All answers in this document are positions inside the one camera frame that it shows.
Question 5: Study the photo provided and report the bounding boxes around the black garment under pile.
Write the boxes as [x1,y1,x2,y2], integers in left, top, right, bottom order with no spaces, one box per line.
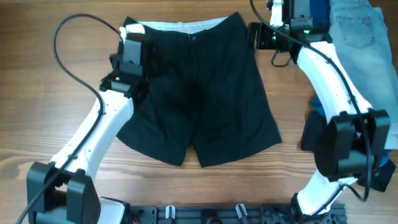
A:
[301,110,396,192]

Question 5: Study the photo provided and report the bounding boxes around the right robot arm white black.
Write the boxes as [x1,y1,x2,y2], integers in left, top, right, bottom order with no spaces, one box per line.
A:
[248,22,390,223]

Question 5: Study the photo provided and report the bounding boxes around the dark blue garment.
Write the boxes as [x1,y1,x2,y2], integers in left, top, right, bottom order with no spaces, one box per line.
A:
[310,0,330,30]

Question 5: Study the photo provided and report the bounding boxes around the light blue denim shorts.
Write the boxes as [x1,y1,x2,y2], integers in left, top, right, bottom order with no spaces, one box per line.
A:
[329,0,397,149]

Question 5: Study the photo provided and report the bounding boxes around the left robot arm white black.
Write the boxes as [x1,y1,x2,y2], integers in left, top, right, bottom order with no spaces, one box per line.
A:
[18,32,150,223]

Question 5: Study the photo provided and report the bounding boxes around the black shorts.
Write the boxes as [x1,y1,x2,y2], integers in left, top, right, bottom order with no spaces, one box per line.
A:
[117,12,282,167]

